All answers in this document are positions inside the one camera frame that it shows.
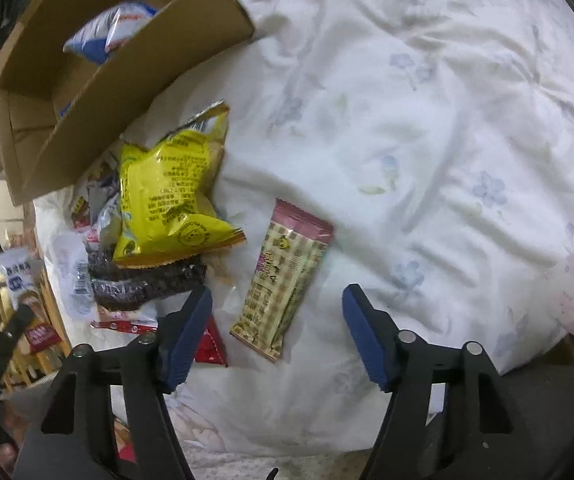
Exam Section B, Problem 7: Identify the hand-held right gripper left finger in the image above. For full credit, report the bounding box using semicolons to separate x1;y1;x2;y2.
14;286;213;480

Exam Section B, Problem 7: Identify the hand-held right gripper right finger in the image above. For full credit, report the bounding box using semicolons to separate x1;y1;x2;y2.
343;284;553;480

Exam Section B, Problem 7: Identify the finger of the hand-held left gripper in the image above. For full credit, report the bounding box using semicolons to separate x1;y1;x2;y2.
0;304;36;357

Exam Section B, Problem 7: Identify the red triangular snack packet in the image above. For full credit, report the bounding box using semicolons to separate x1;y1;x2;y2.
193;316;229;367

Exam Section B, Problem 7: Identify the red and white strip packet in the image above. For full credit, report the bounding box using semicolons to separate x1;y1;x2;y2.
90;317;160;334

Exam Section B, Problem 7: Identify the dark purple snack packet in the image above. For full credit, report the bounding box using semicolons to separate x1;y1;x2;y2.
91;277;203;312
86;250;208;288

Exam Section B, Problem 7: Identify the pink checked snack bar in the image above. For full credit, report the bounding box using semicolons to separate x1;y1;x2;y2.
229;198;335;363

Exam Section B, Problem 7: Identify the yellow snack bag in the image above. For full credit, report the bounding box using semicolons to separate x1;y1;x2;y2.
113;101;247;269

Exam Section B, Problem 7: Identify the brown cardboard box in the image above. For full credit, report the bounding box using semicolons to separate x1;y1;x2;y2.
0;0;256;207

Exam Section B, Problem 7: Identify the wooden rack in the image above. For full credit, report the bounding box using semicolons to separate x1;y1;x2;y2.
0;255;72;391

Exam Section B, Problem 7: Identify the white bag with blue label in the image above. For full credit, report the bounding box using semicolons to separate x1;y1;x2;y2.
0;247;44;308

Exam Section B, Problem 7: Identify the clear white snack packet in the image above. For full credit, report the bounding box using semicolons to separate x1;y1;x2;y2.
49;232;96;319

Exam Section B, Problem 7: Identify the grey and white snack packet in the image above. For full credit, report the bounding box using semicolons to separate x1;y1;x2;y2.
69;157;124;253

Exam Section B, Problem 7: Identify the white floral duvet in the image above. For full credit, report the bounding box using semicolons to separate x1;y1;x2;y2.
32;0;574;456

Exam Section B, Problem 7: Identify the blue and white snack packet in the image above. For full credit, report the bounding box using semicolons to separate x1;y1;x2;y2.
63;2;161;66

